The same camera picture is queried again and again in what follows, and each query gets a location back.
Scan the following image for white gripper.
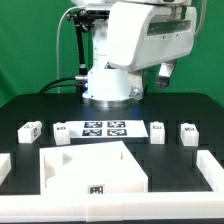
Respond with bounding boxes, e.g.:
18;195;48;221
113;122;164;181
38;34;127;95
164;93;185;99
107;2;197;100

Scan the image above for white square table top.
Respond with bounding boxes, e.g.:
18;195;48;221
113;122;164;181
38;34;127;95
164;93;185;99
39;141;148;195

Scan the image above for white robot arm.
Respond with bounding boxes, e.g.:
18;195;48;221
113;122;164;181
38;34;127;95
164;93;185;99
71;0;197;108

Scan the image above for black cables at base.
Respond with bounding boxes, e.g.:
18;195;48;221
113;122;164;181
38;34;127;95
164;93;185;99
38;75;88;95

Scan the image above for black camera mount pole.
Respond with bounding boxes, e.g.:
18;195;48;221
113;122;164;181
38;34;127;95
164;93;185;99
66;9;94;80

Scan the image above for white marker base plate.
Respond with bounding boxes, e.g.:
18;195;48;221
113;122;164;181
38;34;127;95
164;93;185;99
66;120;148;138

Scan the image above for grey cable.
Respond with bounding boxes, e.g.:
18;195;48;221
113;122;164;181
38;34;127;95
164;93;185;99
55;4;87;94

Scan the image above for white right wall piece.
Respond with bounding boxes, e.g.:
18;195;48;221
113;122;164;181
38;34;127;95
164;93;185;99
196;150;224;192

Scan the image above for white wall piece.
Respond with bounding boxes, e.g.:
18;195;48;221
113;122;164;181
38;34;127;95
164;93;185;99
0;153;11;185
196;150;224;192

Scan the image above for white front wall rail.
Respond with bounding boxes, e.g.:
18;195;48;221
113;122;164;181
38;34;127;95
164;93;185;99
0;192;224;223

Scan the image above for white left wall piece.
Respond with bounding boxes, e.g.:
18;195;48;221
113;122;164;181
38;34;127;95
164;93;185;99
0;153;11;185

